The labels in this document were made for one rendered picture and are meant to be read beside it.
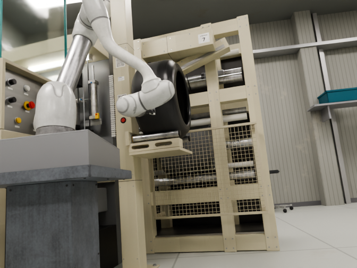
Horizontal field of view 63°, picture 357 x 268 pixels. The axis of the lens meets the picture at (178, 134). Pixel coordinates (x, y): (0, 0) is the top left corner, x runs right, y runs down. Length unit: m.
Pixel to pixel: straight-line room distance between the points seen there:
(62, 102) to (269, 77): 5.11
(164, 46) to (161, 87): 1.16
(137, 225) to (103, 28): 1.26
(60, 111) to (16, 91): 0.59
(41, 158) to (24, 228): 0.26
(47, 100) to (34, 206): 0.42
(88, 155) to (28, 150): 0.23
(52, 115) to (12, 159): 0.22
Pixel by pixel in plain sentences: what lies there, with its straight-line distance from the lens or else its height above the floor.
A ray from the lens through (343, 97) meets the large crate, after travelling 5.59.
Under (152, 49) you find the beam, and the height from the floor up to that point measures 1.70.
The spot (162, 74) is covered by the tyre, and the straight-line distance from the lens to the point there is 1.92.
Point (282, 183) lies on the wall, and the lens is 5.72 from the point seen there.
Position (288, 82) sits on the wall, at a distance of 6.09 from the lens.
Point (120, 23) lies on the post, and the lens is 2.44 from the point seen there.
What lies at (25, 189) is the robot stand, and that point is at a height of 0.59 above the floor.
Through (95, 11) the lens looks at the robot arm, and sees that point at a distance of 1.63.
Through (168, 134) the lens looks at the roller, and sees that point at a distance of 1.93.
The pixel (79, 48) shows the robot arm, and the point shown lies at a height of 1.32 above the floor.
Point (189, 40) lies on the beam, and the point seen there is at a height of 1.71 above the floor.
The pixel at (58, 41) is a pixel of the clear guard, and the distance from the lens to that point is 2.22.
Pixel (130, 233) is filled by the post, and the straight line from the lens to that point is 2.11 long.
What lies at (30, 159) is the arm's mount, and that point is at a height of 0.70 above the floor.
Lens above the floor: 0.56
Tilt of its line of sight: 10 degrees up
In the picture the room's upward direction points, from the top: 5 degrees counter-clockwise
